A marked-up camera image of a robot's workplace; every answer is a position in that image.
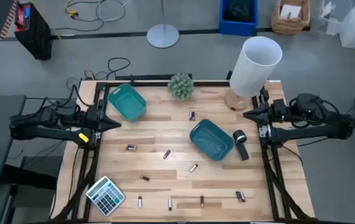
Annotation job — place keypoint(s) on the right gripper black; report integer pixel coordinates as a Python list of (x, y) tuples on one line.
[(266, 114)]

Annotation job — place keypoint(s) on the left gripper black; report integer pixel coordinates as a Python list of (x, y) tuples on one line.
[(94, 121)]

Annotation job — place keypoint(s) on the short silver battery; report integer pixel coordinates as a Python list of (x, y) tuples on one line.
[(131, 147)]

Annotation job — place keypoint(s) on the dark slim battery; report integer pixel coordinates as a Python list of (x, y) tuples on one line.
[(166, 154), (238, 196)]

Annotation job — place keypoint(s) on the silver slim battery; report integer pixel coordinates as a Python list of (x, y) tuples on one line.
[(193, 167), (242, 196), (170, 204), (140, 201)]

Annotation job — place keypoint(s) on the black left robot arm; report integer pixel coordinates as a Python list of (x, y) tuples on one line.
[(34, 132)]

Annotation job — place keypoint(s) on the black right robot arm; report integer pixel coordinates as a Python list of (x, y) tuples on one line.
[(320, 132)]

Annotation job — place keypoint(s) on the yellow tape tag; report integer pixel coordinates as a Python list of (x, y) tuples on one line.
[(84, 137)]

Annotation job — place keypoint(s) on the light teal plastic bin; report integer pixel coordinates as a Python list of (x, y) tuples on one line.
[(127, 104)]

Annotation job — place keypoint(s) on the white shade wooden base lamp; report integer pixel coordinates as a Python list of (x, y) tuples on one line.
[(255, 68)]

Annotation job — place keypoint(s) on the dark teal plastic bin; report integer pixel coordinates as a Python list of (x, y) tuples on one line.
[(211, 141)]

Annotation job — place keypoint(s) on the grey desk calculator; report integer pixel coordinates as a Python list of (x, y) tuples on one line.
[(105, 196)]

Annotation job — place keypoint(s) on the green succulent in pot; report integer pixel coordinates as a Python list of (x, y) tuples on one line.
[(180, 86)]

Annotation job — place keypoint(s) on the blue plastic crate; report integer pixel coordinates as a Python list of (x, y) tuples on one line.
[(237, 28)]

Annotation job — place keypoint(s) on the wicker basket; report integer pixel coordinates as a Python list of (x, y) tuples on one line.
[(289, 26)]

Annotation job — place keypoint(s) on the grey round floor stand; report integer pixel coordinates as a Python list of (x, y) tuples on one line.
[(163, 35)]

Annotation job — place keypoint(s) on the black bag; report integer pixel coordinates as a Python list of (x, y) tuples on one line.
[(237, 11)]

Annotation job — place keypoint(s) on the white paper box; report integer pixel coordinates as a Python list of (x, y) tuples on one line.
[(290, 11)]

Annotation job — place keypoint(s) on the black red tool case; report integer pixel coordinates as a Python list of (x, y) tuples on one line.
[(35, 34)]

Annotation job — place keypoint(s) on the clear plastic container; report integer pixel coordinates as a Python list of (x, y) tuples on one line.
[(329, 21)]

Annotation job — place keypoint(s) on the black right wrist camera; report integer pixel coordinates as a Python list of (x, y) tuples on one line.
[(279, 105)]

